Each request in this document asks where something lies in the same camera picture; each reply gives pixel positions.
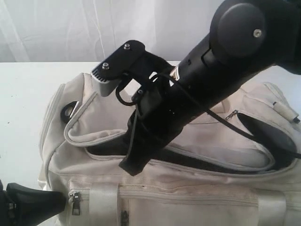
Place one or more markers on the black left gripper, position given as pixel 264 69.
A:
pixel 22 206

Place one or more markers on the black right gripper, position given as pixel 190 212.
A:
pixel 160 112

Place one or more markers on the cream duffel bag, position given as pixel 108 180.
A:
pixel 208 176

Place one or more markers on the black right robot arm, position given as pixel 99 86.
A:
pixel 245 38

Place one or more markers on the white sheer curtain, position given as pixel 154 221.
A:
pixel 90 30

